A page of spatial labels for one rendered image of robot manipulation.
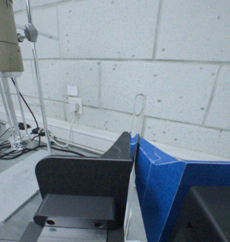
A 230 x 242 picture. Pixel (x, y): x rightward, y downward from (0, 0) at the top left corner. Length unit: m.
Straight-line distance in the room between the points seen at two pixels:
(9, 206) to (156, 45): 0.72
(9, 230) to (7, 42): 0.49
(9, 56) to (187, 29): 0.54
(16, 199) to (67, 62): 0.59
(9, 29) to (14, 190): 0.49
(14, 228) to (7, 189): 0.15
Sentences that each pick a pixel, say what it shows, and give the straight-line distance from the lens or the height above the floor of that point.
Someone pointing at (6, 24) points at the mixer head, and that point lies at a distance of 0.47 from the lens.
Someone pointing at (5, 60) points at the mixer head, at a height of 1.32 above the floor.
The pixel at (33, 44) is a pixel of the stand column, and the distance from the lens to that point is 0.56.
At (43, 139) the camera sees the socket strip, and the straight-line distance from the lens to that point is 0.82.
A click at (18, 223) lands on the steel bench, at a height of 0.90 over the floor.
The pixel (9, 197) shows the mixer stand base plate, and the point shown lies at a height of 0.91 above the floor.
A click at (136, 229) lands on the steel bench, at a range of 0.46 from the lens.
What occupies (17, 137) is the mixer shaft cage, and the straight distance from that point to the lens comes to 0.54.
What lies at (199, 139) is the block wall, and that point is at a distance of 0.60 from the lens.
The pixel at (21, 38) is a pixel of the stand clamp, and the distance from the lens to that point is 0.61.
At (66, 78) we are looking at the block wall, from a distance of 0.72.
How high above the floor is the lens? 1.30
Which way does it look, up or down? 21 degrees down
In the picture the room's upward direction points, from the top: 3 degrees clockwise
